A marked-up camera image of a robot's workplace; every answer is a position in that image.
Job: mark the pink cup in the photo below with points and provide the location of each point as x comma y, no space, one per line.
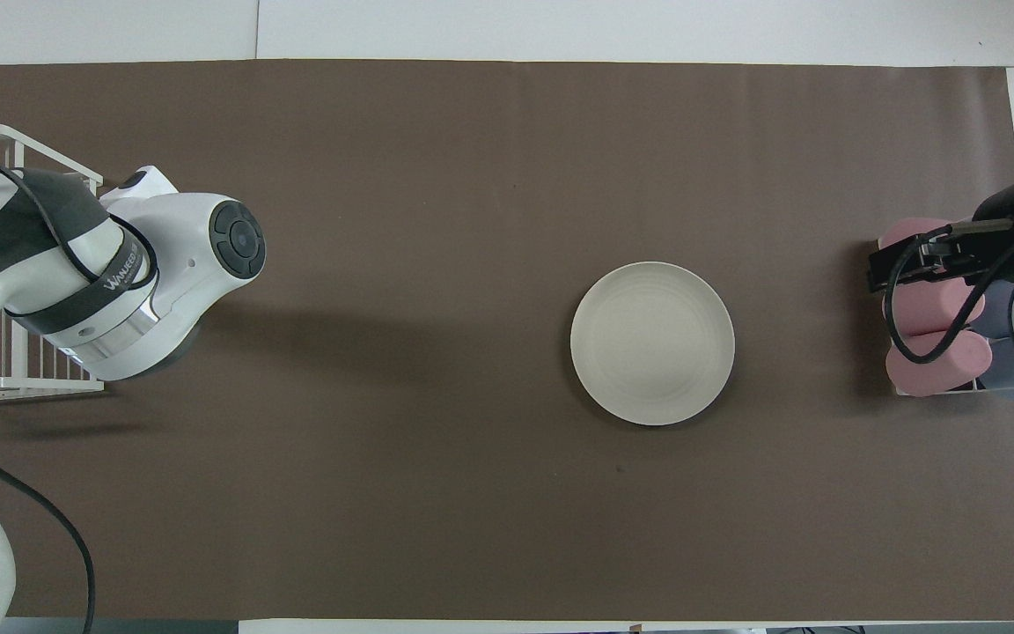
934,308
903,233
956,370

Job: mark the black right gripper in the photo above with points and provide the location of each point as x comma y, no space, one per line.
978,246

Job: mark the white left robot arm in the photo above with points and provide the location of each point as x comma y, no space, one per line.
172,264

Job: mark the blue cup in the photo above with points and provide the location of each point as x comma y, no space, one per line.
1004,374
995,319

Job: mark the brown table mat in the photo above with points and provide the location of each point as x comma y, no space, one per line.
428,484

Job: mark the white cup rack, wooden rod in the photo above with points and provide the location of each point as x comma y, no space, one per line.
890,379

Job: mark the cream round plate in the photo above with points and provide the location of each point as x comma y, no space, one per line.
652,343

